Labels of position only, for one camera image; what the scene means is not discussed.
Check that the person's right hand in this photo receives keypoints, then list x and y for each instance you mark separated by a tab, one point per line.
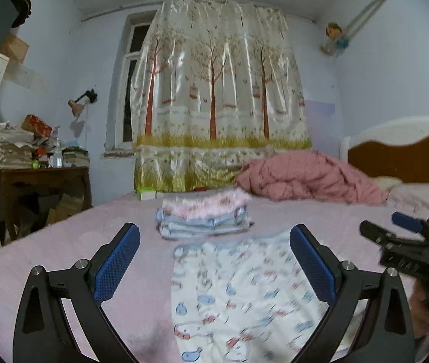
422	310

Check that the brown cardboard box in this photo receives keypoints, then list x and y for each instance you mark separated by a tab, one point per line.
14	47

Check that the tree print curtain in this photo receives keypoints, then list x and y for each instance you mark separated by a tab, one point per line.
214	83

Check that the stack of books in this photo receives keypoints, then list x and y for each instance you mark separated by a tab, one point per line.
76	157

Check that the pink checked quilt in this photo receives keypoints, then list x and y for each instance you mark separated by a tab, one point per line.
305	177

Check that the window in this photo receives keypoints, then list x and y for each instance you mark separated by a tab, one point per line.
127	83

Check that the pink wall lamp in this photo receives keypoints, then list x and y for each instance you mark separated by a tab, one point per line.
75	107

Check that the clear spray bottle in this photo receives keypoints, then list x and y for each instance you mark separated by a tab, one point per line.
57	157

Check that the folded blue satin garment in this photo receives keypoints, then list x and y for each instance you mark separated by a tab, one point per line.
184	222

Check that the white and brown headboard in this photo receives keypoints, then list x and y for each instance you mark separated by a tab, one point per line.
388	155

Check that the stack of papers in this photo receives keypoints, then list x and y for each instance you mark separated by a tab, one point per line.
10	147

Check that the grey wall pipe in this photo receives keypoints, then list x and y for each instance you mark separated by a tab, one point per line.
373	3

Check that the cardboard pieces under desk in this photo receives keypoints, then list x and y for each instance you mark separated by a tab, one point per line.
66	206

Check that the dark bag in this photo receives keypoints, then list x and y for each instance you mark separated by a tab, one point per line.
17	3

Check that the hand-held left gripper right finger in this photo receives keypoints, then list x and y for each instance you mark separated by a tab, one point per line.
312	264

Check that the red cardboard box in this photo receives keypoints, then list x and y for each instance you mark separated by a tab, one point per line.
36	124

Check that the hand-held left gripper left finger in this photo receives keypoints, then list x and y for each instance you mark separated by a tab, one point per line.
118	264

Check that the dark wooden desk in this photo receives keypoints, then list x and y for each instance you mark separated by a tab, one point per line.
29	177

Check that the beige pillow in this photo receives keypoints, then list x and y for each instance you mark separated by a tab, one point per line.
388	183

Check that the green tissue box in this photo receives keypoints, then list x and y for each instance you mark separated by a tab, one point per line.
147	194

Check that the doll wall ornament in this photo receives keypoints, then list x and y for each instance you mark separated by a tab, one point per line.
333	30

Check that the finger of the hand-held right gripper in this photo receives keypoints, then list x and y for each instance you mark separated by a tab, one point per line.
379	232
407	222

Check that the small green object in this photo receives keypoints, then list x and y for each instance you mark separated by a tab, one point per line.
35	164

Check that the pink printed pants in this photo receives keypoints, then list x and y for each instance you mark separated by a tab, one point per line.
214	204

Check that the white printed pants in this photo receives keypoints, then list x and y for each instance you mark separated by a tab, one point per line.
244	291

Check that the pink pillow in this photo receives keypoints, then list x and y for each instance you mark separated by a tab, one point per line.
418	196

